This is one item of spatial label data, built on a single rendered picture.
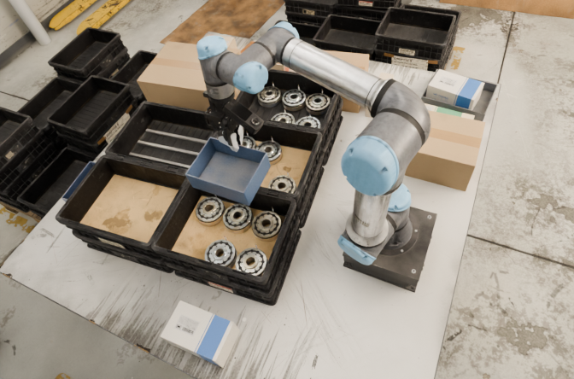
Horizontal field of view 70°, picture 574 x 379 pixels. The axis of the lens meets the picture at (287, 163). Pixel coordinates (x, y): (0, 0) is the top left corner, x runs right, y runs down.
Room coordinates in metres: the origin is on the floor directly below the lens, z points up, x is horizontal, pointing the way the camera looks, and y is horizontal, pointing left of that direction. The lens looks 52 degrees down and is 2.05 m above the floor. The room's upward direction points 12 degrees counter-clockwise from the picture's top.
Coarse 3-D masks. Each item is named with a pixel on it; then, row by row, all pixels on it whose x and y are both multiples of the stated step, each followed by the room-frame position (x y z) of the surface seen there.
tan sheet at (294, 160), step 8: (256, 144) 1.09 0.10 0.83; (288, 152) 1.02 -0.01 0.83; (296, 152) 1.01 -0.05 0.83; (304, 152) 1.00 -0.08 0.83; (280, 160) 0.98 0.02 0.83; (288, 160) 0.98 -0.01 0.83; (296, 160) 0.97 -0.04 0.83; (304, 160) 0.96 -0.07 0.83; (272, 168) 0.96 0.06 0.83; (280, 168) 0.95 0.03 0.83; (288, 168) 0.94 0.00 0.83; (296, 168) 0.93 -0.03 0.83; (304, 168) 0.93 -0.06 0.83; (272, 176) 0.92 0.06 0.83; (296, 176) 0.90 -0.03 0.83; (264, 184) 0.89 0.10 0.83; (296, 184) 0.86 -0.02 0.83
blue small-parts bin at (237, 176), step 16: (208, 144) 0.87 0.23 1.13; (224, 144) 0.86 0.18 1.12; (208, 160) 0.84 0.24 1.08; (224, 160) 0.83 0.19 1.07; (240, 160) 0.82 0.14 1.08; (256, 160) 0.80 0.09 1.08; (192, 176) 0.75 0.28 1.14; (208, 176) 0.79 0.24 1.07; (224, 176) 0.77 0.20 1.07; (240, 176) 0.76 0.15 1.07; (256, 176) 0.71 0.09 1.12; (208, 192) 0.73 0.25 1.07; (224, 192) 0.69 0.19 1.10; (240, 192) 0.66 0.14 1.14
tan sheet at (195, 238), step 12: (228, 204) 0.83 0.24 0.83; (192, 216) 0.82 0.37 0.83; (192, 228) 0.77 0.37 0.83; (204, 228) 0.76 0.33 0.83; (216, 228) 0.75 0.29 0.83; (180, 240) 0.73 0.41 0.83; (192, 240) 0.72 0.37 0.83; (204, 240) 0.71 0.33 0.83; (216, 240) 0.70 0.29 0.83; (228, 240) 0.69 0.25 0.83; (240, 240) 0.68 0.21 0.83; (252, 240) 0.67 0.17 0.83; (180, 252) 0.68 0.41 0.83; (192, 252) 0.67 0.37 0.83; (204, 252) 0.66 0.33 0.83; (240, 252) 0.64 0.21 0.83; (264, 252) 0.62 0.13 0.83; (252, 264) 0.59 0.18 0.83
